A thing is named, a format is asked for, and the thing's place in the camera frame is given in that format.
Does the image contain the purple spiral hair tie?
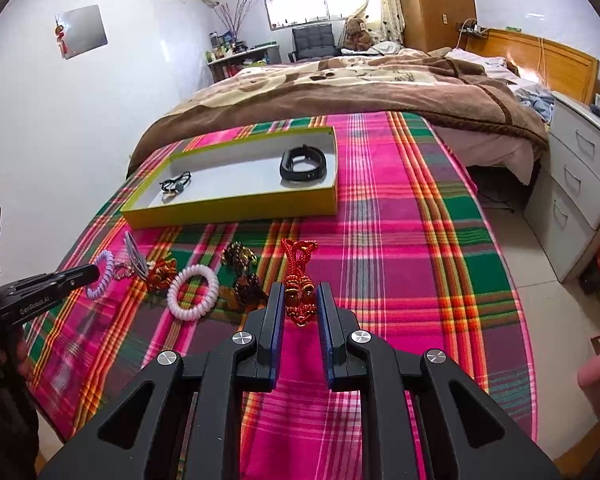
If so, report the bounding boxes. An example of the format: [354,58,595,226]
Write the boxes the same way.
[84,249,117,302]

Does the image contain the wooden headboard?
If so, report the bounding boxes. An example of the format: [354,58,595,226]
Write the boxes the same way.
[463,29,600,105]

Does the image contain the red knotted cord charm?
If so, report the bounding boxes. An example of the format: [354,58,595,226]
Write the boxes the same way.
[282,238,318,327]

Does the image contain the pink plaid blanket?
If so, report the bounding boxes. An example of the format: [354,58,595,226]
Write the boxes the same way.
[27,112,538,479]

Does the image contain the brown teddy bear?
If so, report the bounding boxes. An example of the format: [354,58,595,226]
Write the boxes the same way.
[341,16,374,51]

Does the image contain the grey drawer cabinet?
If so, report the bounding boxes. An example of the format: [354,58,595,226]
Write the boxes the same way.
[524,91,600,282]

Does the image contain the amber bead bracelet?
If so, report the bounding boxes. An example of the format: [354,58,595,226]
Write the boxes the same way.
[145,258,180,295]

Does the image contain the pink spiral hair tie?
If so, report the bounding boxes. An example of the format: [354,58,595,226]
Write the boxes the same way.
[165,263,221,322]

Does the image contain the black cord bracelet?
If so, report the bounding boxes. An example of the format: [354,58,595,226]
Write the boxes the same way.
[158,170,194,198]

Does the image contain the white desk with clutter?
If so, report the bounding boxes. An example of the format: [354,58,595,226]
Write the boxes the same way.
[208,42,282,82]

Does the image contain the grey wall panel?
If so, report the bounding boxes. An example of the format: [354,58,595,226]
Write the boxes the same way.
[55,4,108,60]

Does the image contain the grey hair ties bundle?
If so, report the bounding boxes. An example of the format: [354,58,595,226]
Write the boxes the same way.
[113,230,150,282]

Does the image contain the black smart watch band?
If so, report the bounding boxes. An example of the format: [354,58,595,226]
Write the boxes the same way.
[279,144,327,183]

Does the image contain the person's left hand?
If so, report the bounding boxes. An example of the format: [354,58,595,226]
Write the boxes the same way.
[0,326,32,382]

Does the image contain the yellow green shallow box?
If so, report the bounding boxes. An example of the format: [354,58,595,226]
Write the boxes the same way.
[121,127,338,230]

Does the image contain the black gold bead bracelet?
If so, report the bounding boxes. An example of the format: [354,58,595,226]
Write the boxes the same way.
[220,240,269,311]

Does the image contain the brown fleece blanket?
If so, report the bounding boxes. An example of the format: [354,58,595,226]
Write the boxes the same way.
[128,50,548,172]

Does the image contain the dried branches in vase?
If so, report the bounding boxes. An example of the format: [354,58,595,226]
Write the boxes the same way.
[213,0,253,42]

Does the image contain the wooden wardrobe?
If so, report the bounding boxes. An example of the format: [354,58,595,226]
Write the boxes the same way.
[400,0,477,51]

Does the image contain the dark grey chair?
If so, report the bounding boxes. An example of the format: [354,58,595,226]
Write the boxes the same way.
[288,23,341,63]

